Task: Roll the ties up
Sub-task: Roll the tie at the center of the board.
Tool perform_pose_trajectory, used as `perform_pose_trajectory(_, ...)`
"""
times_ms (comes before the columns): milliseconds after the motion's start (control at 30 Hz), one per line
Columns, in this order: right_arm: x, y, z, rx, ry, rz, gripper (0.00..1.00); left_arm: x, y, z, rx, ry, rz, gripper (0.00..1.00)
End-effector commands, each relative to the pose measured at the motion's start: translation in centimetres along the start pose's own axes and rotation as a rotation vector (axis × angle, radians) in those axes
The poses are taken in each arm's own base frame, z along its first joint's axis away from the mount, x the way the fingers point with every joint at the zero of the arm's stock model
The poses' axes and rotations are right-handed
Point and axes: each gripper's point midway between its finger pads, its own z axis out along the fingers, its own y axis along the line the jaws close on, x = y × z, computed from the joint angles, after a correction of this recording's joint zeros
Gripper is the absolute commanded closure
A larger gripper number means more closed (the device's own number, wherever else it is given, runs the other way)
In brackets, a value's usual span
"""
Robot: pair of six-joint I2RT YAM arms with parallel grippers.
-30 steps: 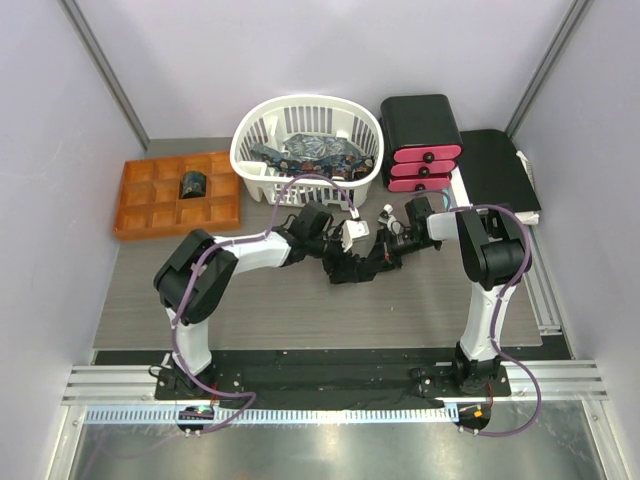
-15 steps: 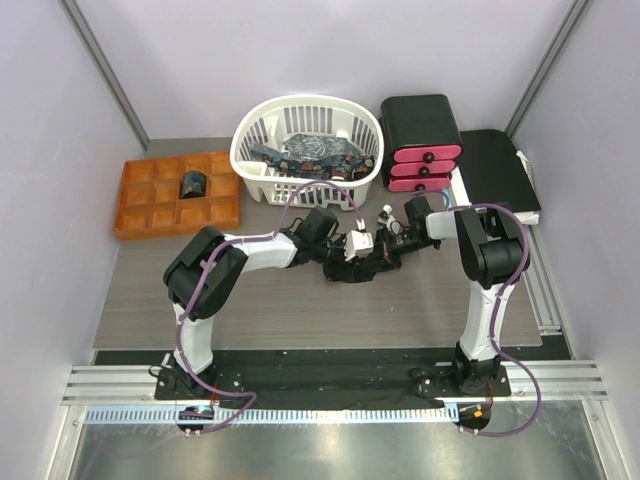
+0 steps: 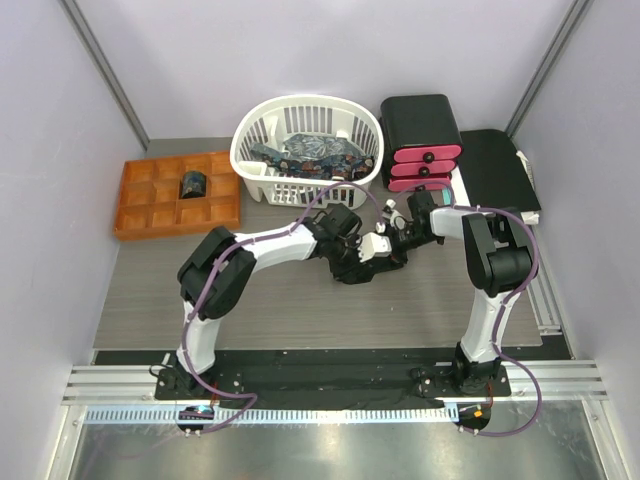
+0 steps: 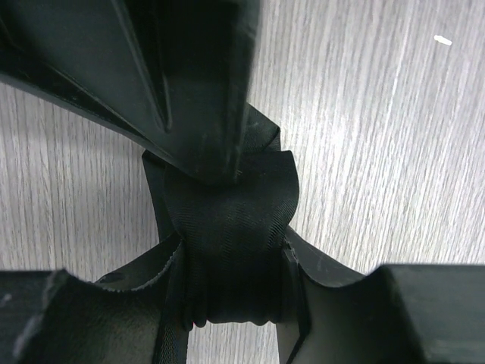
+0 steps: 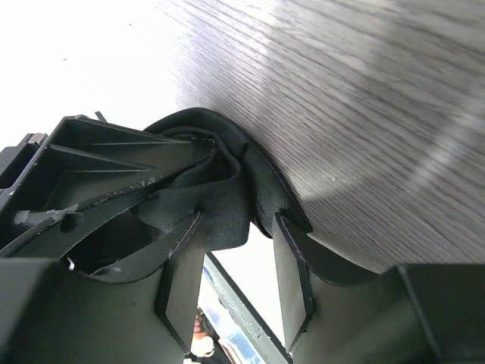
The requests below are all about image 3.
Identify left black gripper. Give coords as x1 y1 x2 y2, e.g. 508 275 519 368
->
328 236 372 283

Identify black tie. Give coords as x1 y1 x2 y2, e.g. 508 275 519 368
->
336 256 405 284

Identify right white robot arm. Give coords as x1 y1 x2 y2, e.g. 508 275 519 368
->
383 190 539 396

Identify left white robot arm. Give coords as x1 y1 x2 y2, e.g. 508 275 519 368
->
176 205 362 399

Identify floral patterned ties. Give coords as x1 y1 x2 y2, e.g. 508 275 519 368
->
249 134 375 181

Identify white teal book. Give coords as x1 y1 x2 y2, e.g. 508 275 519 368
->
443 150 540 226

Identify black pink drawer box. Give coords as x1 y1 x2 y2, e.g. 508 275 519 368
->
380 94 463 192

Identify black folder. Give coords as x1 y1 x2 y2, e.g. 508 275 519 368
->
457 129 541 213

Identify white plastic basket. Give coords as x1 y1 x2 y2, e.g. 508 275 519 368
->
230 94 385 209

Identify rolled dark patterned tie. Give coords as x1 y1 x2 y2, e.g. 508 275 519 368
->
179 170 207 200

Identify orange wooden compartment tray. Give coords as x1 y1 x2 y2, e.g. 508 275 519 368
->
113 151 241 241

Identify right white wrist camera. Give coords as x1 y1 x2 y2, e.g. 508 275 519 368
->
382 199 408 236

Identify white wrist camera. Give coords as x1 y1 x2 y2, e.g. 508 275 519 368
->
382 199 408 236
357 222 392 263

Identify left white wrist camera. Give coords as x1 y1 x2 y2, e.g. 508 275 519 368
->
357 222 392 263

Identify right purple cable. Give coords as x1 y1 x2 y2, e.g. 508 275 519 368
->
394 182 544 438

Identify purple cable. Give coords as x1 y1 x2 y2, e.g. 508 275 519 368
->
394 182 544 438
177 182 389 436

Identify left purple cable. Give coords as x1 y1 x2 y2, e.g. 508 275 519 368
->
177 182 389 436

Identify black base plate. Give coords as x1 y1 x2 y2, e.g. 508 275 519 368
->
149 348 512 411

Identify aluminium rail frame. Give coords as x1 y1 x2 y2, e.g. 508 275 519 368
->
45 360 631 479

